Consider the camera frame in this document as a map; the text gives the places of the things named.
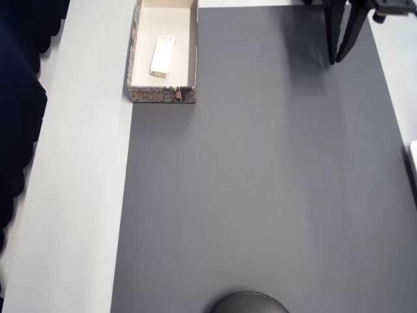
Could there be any grey rubber mat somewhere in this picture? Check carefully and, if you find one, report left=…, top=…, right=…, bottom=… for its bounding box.
left=109, top=5, right=417, bottom=313

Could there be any black round stand base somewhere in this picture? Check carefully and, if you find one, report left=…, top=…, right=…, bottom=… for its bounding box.
left=208, top=291, right=291, bottom=313

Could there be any dark blue curtain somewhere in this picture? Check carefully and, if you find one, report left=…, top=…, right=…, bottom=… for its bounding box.
left=0, top=0, right=71, bottom=294

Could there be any white rectangular block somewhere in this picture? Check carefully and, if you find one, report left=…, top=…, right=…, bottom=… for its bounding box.
left=149, top=35, right=177, bottom=79

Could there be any patterned open cardboard box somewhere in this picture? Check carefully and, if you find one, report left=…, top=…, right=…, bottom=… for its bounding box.
left=126, top=0, right=199, bottom=104

